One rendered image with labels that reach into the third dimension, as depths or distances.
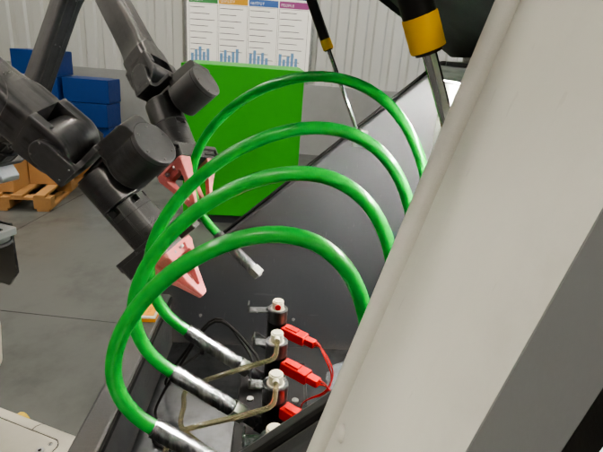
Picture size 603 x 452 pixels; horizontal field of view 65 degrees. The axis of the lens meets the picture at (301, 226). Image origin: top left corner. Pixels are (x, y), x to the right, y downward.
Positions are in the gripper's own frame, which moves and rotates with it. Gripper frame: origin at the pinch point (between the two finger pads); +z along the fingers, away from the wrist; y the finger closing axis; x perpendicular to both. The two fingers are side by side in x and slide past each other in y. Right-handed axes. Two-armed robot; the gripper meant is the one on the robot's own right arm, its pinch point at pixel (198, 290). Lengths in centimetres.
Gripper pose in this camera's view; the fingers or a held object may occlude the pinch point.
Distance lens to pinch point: 64.5
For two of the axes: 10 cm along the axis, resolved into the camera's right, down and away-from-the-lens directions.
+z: 6.2, 7.7, 1.5
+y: 7.6, -5.3, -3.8
